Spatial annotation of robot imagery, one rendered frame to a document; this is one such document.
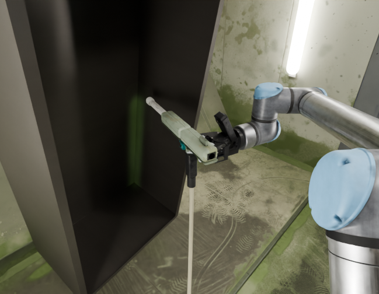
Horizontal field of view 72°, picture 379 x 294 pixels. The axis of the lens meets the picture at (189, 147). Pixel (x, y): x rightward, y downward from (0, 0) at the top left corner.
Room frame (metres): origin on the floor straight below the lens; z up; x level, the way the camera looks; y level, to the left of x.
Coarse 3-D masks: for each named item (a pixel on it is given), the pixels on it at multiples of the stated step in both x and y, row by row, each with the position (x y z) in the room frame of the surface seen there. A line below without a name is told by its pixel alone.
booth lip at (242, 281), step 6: (306, 198) 1.62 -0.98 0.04; (306, 204) 1.57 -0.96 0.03; (300, 210) 1.49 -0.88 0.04; (294, 216) 1.42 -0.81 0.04; (288, 222) 1.37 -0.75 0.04; (282, 228) 1.31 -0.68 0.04; (282, 234) 1.26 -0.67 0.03; (276, 240) 1.20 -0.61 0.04; (270, 246) 1.16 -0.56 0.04; (264, 252) 1.11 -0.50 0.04; (258, 258) 1.06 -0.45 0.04; (258, 264) 1.02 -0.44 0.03; (252, 270) 0.98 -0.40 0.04; (246, 276) 0.94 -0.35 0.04; (240, 282) 0.90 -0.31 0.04; (234, 288) 0.86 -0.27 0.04; (240, 288) 0.88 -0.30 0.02
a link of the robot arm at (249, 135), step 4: (244, 124) 0.82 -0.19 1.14; (248, 124) 0.82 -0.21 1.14; (240, 128) 0.80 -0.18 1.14; (244, 128) 0.80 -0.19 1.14; (248, 128) 0.80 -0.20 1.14; (252, 128) 0.80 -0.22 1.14; (244, 132) 0.78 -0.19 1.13; (248, 132) 0.78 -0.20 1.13; (252, 132) 0.79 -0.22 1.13; (244, 136) 0.78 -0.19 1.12; (248, 136) 0.77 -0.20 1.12; (252, 136) 0.78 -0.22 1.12; (244, 140) 0.78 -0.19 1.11; (248, 140) 0.77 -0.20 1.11; (252, 140) 0.78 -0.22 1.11; (244, 144) 0.77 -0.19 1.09; (248, 144) 0.77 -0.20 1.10; (252, 144) 0.78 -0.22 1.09; (240, 148) 0.79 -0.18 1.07; (244, 148) 0.77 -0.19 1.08
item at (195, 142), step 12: (156, 108) 0.93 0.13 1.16; (168, 120) 0.80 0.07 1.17; (180, 120) 0.79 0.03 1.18; (180, 132) 0.72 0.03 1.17; (192, 132) 0.70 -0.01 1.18; (192, 144) 0.65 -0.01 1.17; (204, 144) 0.63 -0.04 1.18; (192, 156) 0.69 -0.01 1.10; (204, 156) 0.60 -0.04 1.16; (216, 156) 0.61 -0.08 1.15; (192, 168) 0.69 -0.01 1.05; (192, 180) 0.69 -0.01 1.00
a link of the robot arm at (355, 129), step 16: (304, 96) 0.80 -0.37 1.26; (320, 96) 0.75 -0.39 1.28; (288, 112) 0.83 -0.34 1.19; (304, 112) 0.76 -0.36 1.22; (320, 112) 0.67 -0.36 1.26; (336, 112) 0.61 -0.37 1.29; (352, 112) 0.58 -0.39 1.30; (336, 128) 0.57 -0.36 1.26; (352, 128) 0.52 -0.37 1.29; (368, 128) 0.48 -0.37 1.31; (352, 144) 0.50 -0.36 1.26; (368, 144) 0.45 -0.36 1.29
